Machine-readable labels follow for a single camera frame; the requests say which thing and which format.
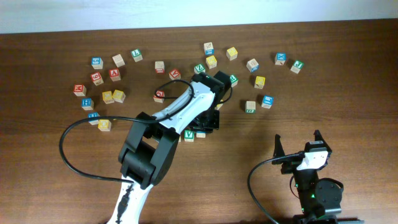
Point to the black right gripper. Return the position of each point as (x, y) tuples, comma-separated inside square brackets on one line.
[(289, 165)]

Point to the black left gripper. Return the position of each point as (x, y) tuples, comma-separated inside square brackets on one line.
[(207, 123)]

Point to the green V wooden block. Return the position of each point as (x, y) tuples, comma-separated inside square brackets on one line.
[(189, 136)]

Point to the green R top wooden block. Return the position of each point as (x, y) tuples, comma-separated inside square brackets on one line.
[(234, 80)]

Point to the blue P wooden block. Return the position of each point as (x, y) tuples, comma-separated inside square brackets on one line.
[(200, 134)]

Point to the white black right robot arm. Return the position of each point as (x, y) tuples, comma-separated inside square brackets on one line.
[(319, 198)]

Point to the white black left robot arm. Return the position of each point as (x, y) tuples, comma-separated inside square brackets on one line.
[(150, 145)]

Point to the green R side wooden block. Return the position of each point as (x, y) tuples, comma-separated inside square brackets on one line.
[(250, 107)]

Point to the blue L wooden block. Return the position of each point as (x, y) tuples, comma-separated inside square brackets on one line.
[(267, 102)]

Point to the green Z wooden block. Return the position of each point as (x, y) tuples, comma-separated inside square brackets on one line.
[(199, 68)]

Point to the red tilted A wooden block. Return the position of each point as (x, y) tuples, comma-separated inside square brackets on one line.
[(174, 74)]

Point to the red O wooden block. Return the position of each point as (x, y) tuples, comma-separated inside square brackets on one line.
[(159, 96)]

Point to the yellow mid wooden block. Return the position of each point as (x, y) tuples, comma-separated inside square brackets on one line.
[(211, 62)]

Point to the yellow T wooden block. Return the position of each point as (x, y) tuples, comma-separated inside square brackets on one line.
[(259, 82)]

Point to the blue D side wooden block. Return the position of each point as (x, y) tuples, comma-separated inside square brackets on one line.
[(252, 65)]

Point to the yellow far wooden block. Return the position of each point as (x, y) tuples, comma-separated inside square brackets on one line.
[(232, 53)]

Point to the blue side far wooden block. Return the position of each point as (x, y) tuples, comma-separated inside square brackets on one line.
[(208, 48)]

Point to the red side I wooden block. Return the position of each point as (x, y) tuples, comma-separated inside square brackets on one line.
[(159, 67)]

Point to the green J wooden block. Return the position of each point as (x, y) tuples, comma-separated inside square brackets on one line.
[(297, 66)]

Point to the blue X wooden block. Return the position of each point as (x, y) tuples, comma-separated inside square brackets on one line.
[(280, 58)]

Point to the yellow pair right wooden block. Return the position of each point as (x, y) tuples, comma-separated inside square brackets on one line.
[(119, 96)]

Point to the yellow pair wooden block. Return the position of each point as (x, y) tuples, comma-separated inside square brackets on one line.
[(108, 97), (119, 96)]

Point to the green L far wooden block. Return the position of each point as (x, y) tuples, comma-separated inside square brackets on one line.
[(136, 55)]

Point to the yellow pair left wooden block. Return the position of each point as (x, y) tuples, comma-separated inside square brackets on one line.
[(108, 97)]

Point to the yellow lower left wooden block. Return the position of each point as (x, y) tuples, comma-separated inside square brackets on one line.
[(104, 125)]

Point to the plain top wooden block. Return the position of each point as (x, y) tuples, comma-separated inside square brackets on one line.
[(118, 60)]

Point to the red 6 wooden block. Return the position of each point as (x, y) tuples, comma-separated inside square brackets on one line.
[(96, 78)]

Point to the blue H upper wooden block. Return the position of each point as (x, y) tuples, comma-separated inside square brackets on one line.
[(87, 104)]

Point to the blue S wooden block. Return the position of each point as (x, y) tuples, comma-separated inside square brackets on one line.
[(97, 63)]

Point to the red W wooden block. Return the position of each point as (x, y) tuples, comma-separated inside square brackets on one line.
[(79, 90)]

